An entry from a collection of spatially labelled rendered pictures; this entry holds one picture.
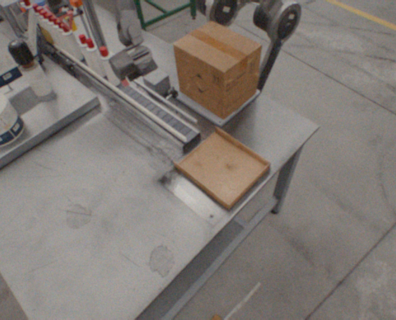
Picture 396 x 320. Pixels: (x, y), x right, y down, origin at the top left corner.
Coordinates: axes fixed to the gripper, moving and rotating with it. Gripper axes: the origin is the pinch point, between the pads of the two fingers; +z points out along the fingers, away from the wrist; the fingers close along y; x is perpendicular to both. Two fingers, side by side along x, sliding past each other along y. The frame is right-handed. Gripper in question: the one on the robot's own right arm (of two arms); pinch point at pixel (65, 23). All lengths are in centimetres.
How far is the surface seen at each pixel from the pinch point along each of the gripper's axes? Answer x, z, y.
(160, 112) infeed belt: 15, 33, 40
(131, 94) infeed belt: 11.5, 33.2, 20.4
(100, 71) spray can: 6.6, 28.7, -0.8
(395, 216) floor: 115, 123, 139
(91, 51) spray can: 6.4, 17.1, -0.8
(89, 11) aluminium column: 18.8, 10.0, -22.7
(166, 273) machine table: -25, 39, 100
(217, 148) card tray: 23, 38, 71
